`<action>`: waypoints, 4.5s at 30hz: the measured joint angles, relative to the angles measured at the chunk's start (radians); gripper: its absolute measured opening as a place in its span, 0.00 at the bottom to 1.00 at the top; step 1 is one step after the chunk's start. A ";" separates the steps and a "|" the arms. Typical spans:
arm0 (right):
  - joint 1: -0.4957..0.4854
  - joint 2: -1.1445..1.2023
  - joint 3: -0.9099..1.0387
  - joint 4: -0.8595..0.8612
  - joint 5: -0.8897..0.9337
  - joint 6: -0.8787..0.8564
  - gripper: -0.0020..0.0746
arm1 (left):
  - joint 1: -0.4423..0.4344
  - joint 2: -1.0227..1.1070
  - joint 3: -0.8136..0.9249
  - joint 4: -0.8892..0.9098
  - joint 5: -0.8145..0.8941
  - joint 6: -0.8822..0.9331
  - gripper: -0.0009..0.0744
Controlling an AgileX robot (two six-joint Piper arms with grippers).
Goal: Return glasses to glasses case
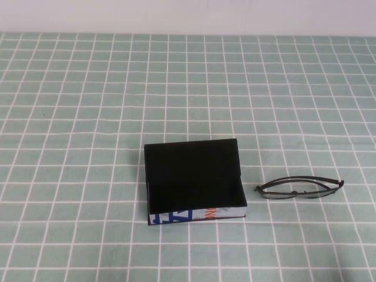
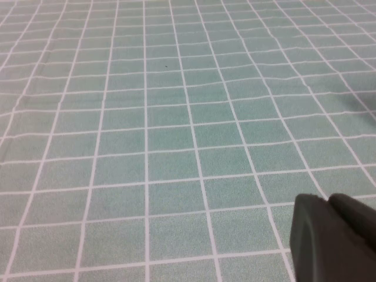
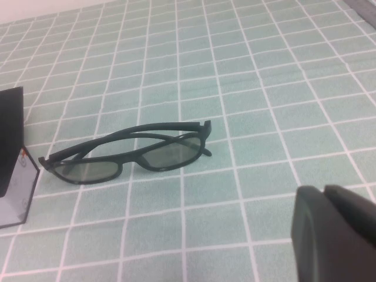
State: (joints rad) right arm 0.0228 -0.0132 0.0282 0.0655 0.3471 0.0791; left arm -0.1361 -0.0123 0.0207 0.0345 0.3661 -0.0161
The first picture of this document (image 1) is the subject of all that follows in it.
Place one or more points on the dark thin-framed glasses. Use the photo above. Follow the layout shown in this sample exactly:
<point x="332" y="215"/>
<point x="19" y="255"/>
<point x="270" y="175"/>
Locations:
<point x="337" y="182"/>

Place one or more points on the black printed glasses case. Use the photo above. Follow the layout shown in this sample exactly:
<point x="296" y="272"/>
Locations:
<point x="191" y="176"/>

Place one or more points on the green white checked tablecloth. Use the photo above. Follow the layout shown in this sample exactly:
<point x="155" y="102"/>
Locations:
<point x="88" y="88"/>

